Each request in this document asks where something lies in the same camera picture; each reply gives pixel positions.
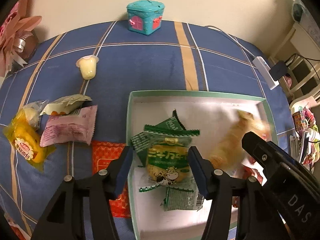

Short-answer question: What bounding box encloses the red snack packet white label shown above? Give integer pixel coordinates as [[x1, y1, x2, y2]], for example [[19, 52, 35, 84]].
[[232, 157, 264, 208]]

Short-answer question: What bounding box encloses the beige bread packet with barcode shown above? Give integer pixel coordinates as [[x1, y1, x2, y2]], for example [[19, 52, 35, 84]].
[[209, 110, 271, 172]]

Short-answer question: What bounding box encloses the red gold-lettered cake packet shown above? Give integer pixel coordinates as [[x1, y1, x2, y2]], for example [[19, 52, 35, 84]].
[[91, 139, 132, 218]]

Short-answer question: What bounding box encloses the light green barcode packet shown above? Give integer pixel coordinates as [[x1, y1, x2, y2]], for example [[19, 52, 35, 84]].
[[162, 177, 204, 211]]

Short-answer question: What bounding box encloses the yellow soft bread packet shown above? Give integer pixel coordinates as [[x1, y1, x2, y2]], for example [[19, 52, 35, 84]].
[[3, 109, 56, 172]]

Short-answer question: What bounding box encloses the pink snack packet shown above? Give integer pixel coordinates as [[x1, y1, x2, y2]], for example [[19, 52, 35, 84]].
[[40, 105, 98, 147]]

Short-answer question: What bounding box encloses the green cow cracker packet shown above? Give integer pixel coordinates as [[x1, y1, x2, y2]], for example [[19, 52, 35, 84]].
[[139, 125, 200, 192]]

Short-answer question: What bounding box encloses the clear packet with white bun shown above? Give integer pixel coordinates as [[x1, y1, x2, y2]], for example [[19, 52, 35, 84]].
[[23, 100, 49, 130]]

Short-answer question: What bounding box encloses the cream snack packet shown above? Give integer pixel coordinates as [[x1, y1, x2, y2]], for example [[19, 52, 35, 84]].
[[40, 94, 92, 115]]

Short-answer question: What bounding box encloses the dark green snack packet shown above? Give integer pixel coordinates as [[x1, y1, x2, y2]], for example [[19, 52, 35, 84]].
[[130, 110, 186, 167]]

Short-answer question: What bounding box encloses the colourful trinket pile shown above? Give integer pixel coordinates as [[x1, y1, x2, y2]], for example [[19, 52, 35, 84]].
[[290, 103, 319, 173]]

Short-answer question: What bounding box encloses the white tray with teal rim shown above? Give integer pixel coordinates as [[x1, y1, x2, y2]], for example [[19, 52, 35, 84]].
[[125, 89, 279, 240]]

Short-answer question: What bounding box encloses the white power strip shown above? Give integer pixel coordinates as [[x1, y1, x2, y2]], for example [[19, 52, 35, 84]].
[[253, 56, 279, 90]]

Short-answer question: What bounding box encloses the black power adapter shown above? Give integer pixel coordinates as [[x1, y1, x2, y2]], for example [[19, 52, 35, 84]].
[[269, 61, 288, 81]]

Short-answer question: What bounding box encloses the white shelf unit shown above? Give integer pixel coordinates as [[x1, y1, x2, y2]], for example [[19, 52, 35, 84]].
[[268, 0, 320, 106]]

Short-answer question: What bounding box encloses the yellow jelly cup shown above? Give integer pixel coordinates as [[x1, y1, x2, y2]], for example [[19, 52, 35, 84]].
[[76, 55, 99, 80]]

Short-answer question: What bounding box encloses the blue plaid tablecloth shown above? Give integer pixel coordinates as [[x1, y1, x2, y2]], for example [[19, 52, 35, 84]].
[[1, 21, 294, 235]]

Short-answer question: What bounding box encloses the pink paper flower bouquet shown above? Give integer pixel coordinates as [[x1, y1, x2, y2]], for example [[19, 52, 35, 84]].
[[1, 0, 42, 77]]

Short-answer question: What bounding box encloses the teal toy house box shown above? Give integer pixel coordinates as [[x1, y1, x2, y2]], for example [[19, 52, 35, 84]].
[[126, 0, 165, 35]]

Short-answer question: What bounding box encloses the black cable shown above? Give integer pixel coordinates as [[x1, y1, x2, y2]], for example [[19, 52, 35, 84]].
[[285, 52, 320, 81]]

